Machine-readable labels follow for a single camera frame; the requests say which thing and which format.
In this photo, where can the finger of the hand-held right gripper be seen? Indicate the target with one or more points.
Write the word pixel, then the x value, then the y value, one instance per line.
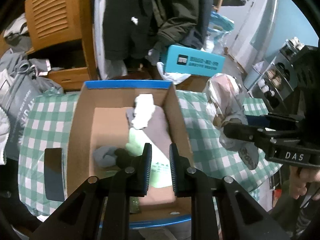
pixel 272 122
pixel 245 131

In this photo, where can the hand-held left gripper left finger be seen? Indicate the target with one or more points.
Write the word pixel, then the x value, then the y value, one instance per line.
pixel 148 170

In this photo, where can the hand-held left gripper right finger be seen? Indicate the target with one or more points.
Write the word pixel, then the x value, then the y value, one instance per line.
pixel 172 170

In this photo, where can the black sock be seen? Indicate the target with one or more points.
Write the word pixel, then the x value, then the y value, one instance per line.
pixel 123 157

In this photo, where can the pale green-trimmed cloth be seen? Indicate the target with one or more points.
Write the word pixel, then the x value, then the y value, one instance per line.
pixel 137 142

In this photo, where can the beige patterned cloth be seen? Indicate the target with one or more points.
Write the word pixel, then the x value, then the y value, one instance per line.
pixel 225 100

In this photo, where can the blue-grey cloth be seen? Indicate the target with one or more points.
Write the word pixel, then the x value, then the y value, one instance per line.
pixel 103 156

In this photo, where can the white fluffy cloth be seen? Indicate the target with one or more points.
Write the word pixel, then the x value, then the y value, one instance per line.
pixel 143 112

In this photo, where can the blue-rimmed cardboard box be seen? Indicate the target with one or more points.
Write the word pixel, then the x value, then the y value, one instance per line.
pixel 82 130

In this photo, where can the person's right hand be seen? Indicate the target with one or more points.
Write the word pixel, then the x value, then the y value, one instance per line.
pixel 298 183

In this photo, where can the group of shoes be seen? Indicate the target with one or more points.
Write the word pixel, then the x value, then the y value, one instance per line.
pixel 275 80

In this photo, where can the plain cardboard box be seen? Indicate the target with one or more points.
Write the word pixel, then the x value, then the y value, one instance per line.
pixel 195 83

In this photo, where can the metal shoe rack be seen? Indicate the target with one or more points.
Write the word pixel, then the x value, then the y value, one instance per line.
pixel 287 55

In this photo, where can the teal box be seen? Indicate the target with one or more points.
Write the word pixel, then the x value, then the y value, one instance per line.
pixel 197 62

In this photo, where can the white plastic bag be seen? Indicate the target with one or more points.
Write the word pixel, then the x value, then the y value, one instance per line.
pixel 172 76

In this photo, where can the teal plastic bags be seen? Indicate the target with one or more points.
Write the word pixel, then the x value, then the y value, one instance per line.
pixel 220 30

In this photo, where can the green checked tablecloth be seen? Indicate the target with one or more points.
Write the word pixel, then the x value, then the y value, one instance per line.
pixel 50 120

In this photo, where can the dark olive hanging coat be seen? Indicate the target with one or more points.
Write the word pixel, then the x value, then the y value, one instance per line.
pixel 180 12

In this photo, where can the white hanging garment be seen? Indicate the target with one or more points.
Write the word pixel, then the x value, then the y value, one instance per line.
pixel 100 42

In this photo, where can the black hanging jacket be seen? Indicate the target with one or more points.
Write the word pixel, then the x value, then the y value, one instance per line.
pixel 125 30

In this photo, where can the grey printed bag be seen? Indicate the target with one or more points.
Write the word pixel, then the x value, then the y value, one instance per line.
pixel 22 97

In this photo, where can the white grey towel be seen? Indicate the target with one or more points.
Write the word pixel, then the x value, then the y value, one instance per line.
pixel 3 135

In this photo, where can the grey clothes pile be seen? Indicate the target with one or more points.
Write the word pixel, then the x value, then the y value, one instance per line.
pixel 15 62

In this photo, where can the wooden louvered cabinet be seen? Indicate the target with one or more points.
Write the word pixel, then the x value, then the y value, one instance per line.
pixel 55 12

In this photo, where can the grey garment in cabinet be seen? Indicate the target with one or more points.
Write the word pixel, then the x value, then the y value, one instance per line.
pixel 17 35

